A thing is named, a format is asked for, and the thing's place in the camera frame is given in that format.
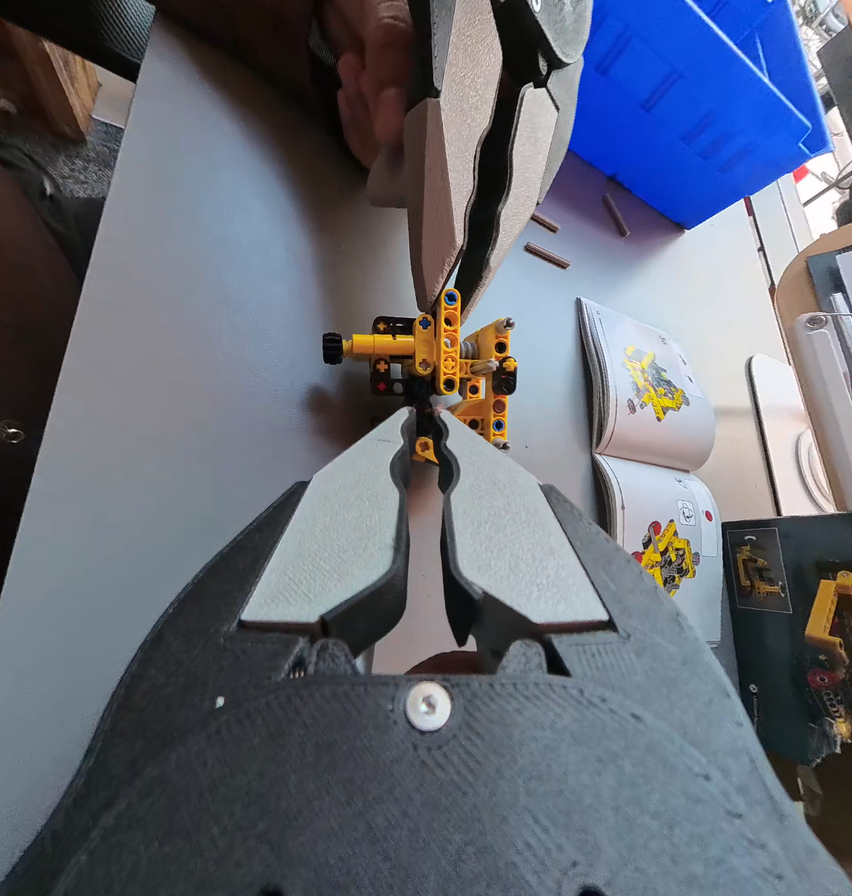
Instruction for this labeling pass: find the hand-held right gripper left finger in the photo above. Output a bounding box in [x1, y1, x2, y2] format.
[239, 406, 414, 659]

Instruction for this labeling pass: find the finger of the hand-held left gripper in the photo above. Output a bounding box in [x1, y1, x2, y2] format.
[366, 0, 511, 312]
[457, 59, 584, 323]

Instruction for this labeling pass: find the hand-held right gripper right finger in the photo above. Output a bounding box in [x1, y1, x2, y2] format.
[436, 409, 612, 676]

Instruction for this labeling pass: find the yellow black lego vehicle model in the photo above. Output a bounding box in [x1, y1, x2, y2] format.
[321, 287, 519, 466]

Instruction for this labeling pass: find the lego instruction booklet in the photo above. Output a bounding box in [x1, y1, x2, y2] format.
[576, 296, 724, 645]

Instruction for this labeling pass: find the dark lego set box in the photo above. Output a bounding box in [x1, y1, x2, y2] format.
[721, 511, 852, 876]

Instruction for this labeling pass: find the person's left hand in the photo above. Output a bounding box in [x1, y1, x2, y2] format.
[314, 0, 413, 169]

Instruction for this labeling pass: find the blue plastic bin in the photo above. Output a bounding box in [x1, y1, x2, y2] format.
[568, 0, 834, 231]

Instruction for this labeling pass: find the white metal post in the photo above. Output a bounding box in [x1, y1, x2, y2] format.
[790, 311, 852, 512]

